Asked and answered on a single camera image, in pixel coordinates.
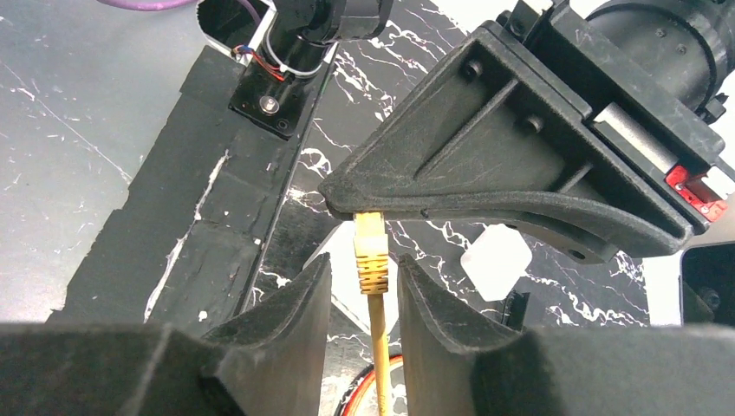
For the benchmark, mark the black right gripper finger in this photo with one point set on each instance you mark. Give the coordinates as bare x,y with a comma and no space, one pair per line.
266,361
458,362

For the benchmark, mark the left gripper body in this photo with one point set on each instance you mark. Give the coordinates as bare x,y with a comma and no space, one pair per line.
660,64

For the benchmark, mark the white network switch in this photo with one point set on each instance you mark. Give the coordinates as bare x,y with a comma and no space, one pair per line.
495,261
345,287

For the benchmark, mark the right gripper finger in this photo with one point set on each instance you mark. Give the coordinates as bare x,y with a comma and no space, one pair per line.
490,134

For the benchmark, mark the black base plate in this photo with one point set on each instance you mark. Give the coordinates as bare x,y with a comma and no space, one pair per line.
184,247

